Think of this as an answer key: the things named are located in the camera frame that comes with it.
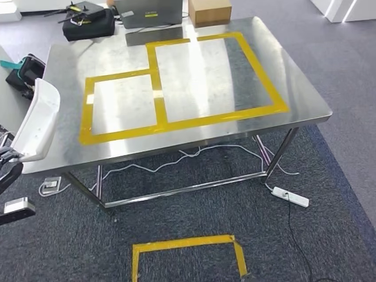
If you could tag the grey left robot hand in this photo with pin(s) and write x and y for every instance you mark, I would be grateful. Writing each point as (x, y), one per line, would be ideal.
(10, 177)

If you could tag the white block furniture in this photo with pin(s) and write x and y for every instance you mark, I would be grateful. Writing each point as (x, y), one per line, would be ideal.
(352, 9)
(8, 13)

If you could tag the yellow floor tape marking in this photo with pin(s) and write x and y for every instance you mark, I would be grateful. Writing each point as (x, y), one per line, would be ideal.
(182, 244)

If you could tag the stainless steel workbench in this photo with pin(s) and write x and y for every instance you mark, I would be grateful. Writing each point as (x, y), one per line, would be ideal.
(205, 78)

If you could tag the grey laptop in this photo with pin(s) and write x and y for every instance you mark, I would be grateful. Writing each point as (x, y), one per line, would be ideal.
(149, 13)

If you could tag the white curved plastic shell part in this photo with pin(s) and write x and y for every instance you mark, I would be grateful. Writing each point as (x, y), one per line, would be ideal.
(38, 120)

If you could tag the black router with antennas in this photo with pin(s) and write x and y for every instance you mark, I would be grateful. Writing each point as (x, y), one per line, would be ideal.
(85, 8)

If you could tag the long white power strip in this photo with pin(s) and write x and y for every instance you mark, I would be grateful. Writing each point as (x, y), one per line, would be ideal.
(291, 197)

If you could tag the black soft bag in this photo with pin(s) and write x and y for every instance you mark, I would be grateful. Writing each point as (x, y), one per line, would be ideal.
(87, 27)

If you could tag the brown cardboard box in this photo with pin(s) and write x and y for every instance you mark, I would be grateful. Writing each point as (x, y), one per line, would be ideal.
(210, 11)

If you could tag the grey floor outlet box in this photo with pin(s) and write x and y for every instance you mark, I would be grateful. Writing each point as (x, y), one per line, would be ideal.
(51, 185)

